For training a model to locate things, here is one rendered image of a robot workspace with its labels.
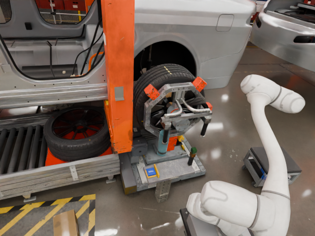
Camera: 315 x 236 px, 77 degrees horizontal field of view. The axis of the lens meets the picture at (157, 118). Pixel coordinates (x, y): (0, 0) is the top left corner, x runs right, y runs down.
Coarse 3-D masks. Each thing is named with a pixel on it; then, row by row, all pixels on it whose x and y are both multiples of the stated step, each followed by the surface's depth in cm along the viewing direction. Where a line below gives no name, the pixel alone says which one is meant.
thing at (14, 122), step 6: (102, 108) 242; (30, 114) 221; (36, 114) 222; (42, 114) 223; (48, 114) 224; (0, 120) 214; (12, 120) 219; (18, 120) 220; (24, 120) 220; (30, 120) 222; (36, 120) 225; (42, 120) 227; (0, 126) 215; (6, 126) 217; (12, 126) 220
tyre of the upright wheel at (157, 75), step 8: (168, 64) 169; (152, 72) 163; (160, 72) 160; (168, 72) 158; (176, 72) 158; (184, 72) 163; (144, 80) 163; (152, 80) 157; (160, 80) 153; (168, 80) 155; (176, 80) 157; (184, 80) 160; (192, 80) 163; (136, 88) 167; (144, 88) 158; (136, 96) 164; (144, 96) 157; (136, 104) 163; (136, 112) 165; (144, 128) 179
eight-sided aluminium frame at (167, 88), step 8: (160, 88) 154; (168, 88) 150; (176, 88) 152; (184, 88) 155; (192, 88) 157; (160, 96) 152; (200, 96) 166; (144, 104) 158; (152, 104) 155; (200, 104) 173; (144, 112) 162; (144, 120) 167; (192, 120) 187; (152, 128) 171
